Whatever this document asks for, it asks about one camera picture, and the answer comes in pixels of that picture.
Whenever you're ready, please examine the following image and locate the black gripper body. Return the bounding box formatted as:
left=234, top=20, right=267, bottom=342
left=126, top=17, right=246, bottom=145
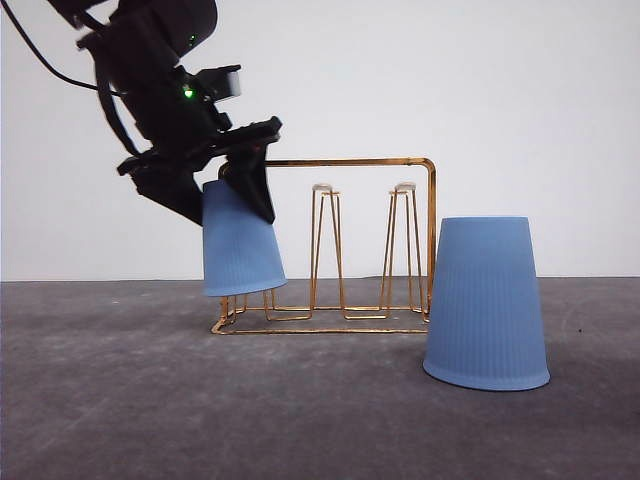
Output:
left=96, top=65, right=282, bottom=171

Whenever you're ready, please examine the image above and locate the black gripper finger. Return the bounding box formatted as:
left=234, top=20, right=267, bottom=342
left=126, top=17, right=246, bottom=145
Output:
left=223, top=144, right=275, bottom=224
left=117, top=155, right=203, bottom=226

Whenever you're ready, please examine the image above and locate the blue ribbed plastic cup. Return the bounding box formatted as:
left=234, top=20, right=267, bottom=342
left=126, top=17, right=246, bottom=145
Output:
left=202, top=179, right=288, bottom=297
left=423, top=216, right=551, bottom=391

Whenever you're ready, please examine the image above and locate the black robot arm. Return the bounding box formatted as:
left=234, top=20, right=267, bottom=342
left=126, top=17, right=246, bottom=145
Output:
left=48, top=0, right=283, bottom=227

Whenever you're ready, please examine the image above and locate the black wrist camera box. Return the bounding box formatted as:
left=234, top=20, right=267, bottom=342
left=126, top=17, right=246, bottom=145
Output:
left=194, top=64, right=241, bottom=103

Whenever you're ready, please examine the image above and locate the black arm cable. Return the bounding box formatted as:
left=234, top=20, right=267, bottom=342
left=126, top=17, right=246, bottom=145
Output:
left=1, top=0, right=127, bottom=96

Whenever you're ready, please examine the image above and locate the gold wire cup rack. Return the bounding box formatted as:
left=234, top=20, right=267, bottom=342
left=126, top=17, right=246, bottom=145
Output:
left=212, top=157, right=437, bottom=334

